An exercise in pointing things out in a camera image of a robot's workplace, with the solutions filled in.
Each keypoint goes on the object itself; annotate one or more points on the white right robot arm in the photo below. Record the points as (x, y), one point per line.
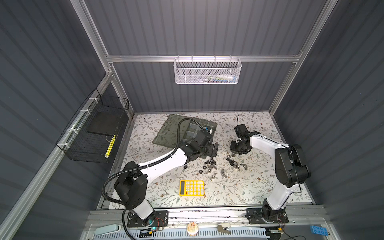
(290, 164)

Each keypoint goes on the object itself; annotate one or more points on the light blue flat device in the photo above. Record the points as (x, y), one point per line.
(109, 229)

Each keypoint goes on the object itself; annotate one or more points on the round wooden object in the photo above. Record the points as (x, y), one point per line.
(192, 228)

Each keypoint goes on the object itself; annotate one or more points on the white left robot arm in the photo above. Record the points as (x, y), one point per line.
(131, 185)

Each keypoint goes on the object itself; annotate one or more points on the blue toy brick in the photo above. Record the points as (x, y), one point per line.
(319, 230)

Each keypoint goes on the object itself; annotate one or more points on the yellow calculator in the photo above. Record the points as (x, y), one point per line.
(191, 188)

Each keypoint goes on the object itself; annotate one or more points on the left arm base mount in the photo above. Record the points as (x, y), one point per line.
(156, 219)

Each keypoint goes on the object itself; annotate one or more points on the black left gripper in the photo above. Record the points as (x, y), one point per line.
(209, 152)

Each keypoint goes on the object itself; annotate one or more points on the black wire wall basket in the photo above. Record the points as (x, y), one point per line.
(87, 138)

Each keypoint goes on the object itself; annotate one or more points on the silver wing nut pile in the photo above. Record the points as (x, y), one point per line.
(234, 162)

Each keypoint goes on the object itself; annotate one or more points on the white wire wall basket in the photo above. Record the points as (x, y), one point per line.
(207, 71)

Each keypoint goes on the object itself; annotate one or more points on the green transparent organizer box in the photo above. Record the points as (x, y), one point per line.
(167, 135)

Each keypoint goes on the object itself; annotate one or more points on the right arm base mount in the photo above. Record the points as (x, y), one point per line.
(265, 215)

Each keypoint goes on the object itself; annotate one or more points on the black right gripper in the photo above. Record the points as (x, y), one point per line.
(232, 149)

